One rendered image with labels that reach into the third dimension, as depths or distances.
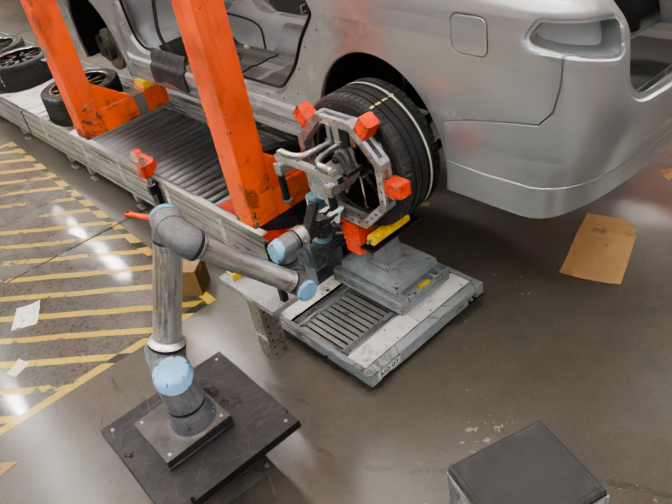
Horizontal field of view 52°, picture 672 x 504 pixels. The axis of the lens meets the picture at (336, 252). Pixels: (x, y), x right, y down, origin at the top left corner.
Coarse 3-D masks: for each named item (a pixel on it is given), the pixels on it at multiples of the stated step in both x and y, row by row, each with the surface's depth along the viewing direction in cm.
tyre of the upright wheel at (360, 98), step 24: (336, 96) 298; (360, 96) 294; (384, 96) 294; (384, 120) 287; (408, 120) 292; (384, 144) 289; (408, 144) 289; (432, 144) 297; (408, 168) 290; (432, 168) 300; (432, 192) 314; (384, 216) 317
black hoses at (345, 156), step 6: (342, 150) 284; (348, 150) 285; (336, 156) 282; (342, 156) 294; (348, 156) 283; (354, 156) 284; (336, 162) 293; (342, 162) 281; (348, 162) 283; (354, 162) 284; (348, 168) 283; (354, 168) 284; (360, 168) 285; (348, 174) 282
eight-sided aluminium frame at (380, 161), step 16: (320, 112) 300; (336, 112) 298; (304, 128) 313; (352, 128) 286; (304, 144) 320; (368, 144) 291; (304, 160) 327; (384, 160) 287; (384, 176) 289; (384, 192) 293; (352, 208) 327; (384, 208) 298; (368, 224) 315
